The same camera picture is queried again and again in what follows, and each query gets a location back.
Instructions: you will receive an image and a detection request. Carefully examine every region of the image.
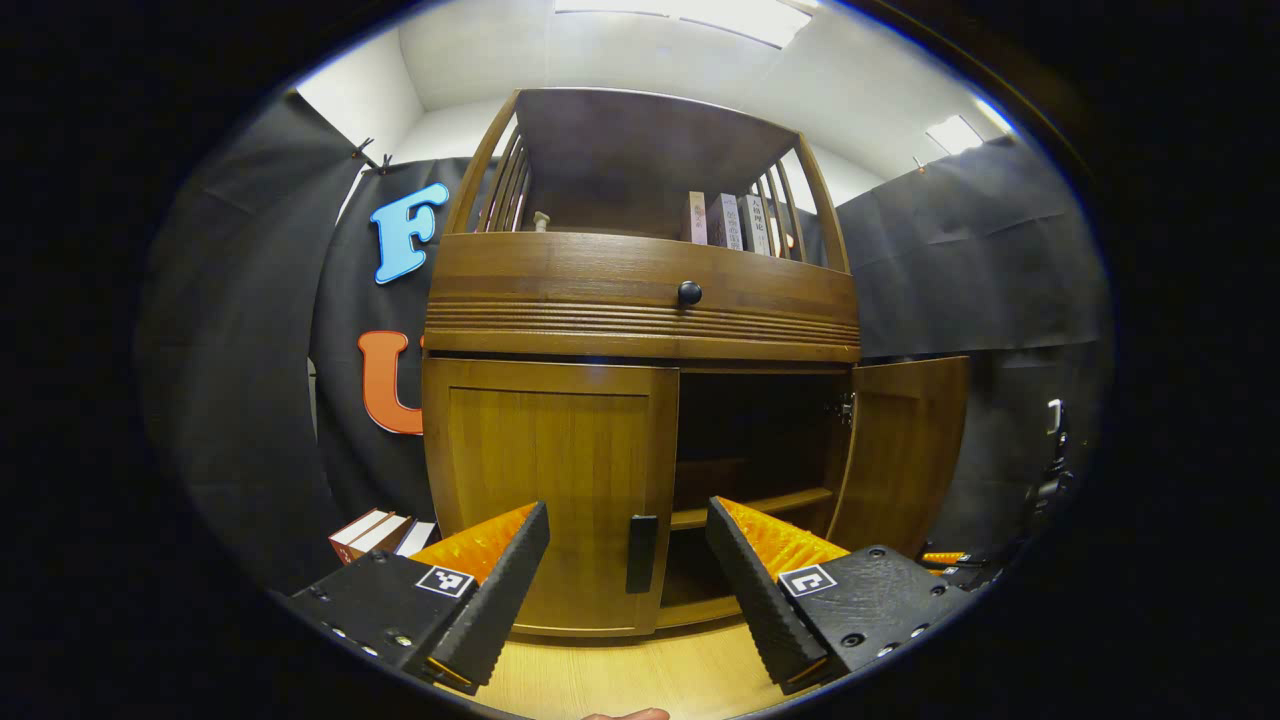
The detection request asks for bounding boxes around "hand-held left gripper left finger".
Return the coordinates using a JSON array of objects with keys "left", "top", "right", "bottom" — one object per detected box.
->
[{"left": 285, "top": 500, "right": 551, "bottom": 698}]

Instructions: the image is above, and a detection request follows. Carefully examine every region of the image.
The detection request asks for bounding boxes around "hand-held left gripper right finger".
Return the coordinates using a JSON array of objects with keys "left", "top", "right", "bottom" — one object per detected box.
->
[{"left": 705, "top": 497, "right": 973, "bottom": 696}]

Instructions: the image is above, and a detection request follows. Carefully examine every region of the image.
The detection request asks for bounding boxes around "black door handle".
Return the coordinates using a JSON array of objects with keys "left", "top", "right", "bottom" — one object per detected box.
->
[{"left": 626, "top": 514, "right": 660, "bottom": 595}]

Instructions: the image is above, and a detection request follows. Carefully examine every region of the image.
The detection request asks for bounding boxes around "wooden cabinet door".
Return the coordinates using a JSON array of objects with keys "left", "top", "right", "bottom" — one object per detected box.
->
[
  {"left": 422, "top": 357, "right": 681, "bottom": 638},
  {"left": 825, "top": 357, "right": 971, "bottom": 561}
]

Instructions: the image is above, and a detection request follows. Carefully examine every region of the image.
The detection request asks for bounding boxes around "wooden double-door shoe cabinet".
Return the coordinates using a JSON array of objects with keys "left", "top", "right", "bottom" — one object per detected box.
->
[{"left": 420, "top": 88, "right": 971, "bottom": 641}]

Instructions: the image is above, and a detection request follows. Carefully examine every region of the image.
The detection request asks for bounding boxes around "wooden inner cabinet shelf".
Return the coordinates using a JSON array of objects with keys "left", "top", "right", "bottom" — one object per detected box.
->
[{"left": 670, "top": 487, "right": 837, "bottom": 532}]

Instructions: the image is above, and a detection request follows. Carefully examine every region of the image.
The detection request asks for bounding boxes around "brown book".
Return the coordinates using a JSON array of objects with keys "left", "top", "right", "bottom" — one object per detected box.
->
[{"left": 329, "top": 508, "right": 413, "bottom": 566}]

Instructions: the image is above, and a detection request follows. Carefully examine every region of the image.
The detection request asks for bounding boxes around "black backdrop cloth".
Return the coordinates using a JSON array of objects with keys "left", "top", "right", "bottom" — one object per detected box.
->
[
  {"left": 135, "top": 90, "right": 481, "bottom": 591},
  {"left": 800, "top": 135, "right": 1116, "bottom": 561}
]

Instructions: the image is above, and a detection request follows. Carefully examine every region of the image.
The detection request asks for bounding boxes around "small ceiling light panel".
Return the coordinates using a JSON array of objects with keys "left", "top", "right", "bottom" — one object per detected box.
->
[{"left": 925, "top": 98, "right": 1013, "bottom": 157}]

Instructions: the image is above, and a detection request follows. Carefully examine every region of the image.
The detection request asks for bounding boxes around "white-spined book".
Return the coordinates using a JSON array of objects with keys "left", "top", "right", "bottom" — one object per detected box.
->
[{"left": 742, "top": 194, "right": 774, "bottom": 257}]

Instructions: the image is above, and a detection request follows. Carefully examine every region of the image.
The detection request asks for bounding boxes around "grey book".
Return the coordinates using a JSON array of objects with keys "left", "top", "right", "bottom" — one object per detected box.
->
[{"left": 706, "top": 193, "right": 747, "bottom": 252}]

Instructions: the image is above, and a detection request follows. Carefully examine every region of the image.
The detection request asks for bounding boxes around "large ceiling light panel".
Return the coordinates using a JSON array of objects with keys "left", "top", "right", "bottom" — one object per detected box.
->
[{"left": 555, "top": 0, "right": 816, "bottom": 49}]

